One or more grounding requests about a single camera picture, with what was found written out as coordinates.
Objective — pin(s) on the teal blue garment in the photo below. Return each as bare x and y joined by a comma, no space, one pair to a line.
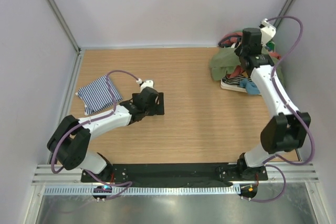
249,86

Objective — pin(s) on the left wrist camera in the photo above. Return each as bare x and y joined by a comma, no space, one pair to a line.
145,84

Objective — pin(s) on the black white striped garment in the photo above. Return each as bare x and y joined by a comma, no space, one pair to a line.
234,80

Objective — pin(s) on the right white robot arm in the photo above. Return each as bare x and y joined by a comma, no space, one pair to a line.
287,128

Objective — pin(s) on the slotted cable duct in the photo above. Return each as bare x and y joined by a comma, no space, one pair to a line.
136,191

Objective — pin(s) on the left aluminium frame post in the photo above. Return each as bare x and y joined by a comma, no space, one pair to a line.
59,17

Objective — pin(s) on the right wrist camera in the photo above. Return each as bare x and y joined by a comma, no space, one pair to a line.
268,31

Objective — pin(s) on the blue white striped tank top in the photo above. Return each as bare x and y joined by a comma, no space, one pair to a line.
98,95

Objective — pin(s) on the bright green garment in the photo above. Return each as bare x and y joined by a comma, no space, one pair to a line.
270,46

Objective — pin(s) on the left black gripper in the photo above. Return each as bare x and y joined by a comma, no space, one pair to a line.
157,108

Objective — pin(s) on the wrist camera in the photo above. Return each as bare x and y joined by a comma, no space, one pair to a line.
268,31
145,84

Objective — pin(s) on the olive green tank top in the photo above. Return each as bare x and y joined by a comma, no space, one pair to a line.
225,62

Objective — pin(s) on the white plastic tray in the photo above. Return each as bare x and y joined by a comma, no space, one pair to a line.
231,87

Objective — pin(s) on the red patterned garment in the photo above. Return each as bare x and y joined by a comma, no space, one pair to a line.
230,39

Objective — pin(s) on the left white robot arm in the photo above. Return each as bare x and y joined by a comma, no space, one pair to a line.
70,141

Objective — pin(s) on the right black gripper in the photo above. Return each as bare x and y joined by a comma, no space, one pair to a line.
237,50

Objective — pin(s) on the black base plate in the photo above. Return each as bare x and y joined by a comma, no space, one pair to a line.
192,175

